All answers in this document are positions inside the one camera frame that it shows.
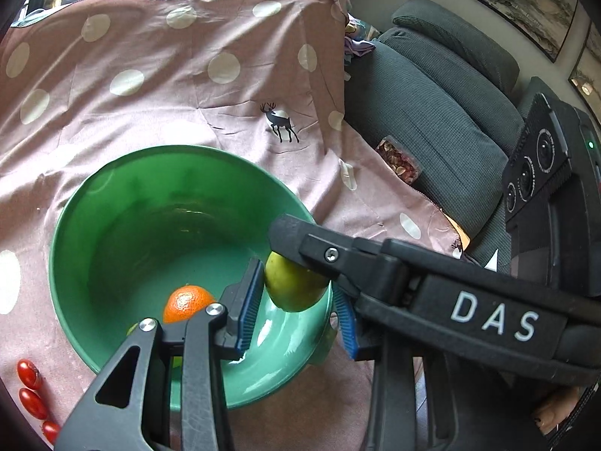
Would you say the orange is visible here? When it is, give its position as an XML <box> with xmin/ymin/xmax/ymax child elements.
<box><xmin>163</xmin><ymin>286</ymin><xmax>217</xmax><ymax>324</ymax></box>

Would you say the green bowl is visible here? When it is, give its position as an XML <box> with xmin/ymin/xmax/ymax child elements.
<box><xmin>49</xmin><ymin>145</ymin><xmax>339</xmax><ymax>409</ymax></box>

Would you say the framed landscape painting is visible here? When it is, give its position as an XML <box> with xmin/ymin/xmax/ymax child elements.
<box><xmin>568</xmin><ymin>21</ymin><xmax>601</xmax><ymax>99</ymax></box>
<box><xmin>458</xmin><ymin>0</ymin><xmax>579</xmax><ymax>63</ymax></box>

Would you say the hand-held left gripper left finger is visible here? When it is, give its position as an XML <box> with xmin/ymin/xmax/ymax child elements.
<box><xmin>55</xmin><ymin>257</ymin><xmax>266</xmax><ymax>451</ymax></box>

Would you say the pale blue bedding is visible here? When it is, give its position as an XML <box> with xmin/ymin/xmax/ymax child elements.
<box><xmin>12</xmin><ymin>7</ymin><xmax>52</xmax><ymax>26</ymax></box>

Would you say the person's right hand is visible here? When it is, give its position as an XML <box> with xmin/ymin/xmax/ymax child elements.
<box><xmin>530</xmin><ymin>385</ymin><xmax>587</xmax><ymax>437</ymax></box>

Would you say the colourful crumpled cloth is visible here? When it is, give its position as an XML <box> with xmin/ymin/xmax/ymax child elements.
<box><xmin>344</xmin><ymin>14</ymin><xmax>379</xmax><ymax>57</ymax></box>

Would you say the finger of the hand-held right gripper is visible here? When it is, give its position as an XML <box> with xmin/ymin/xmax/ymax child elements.
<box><xmin>269</xmin><ymin>213</ymin><xmax>426</xmax><ymax>313</ymax></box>

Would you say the pink polka dot blanket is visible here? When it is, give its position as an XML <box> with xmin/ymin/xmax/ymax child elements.
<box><xmin>0</xmin><ymin>0</ymin><xmax>470</xmax><ymax>451</ymax></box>

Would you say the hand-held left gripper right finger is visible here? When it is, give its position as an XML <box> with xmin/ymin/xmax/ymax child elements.
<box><xmin>331</xmin><ymin>290</ymin><xmax>550</xmax><ymax>451</ymax></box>

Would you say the clear snack packet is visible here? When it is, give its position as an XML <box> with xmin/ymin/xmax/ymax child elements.
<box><xmin>374</xmin><ymin>135</ymin><xmax>421</xmax><ymax>184</ymax></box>

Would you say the grey sofa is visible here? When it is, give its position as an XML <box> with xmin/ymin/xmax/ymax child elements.
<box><xmin>345</xmin><ymin>0</ymin><xmax>555</xmax><ymax>273</ymax></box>

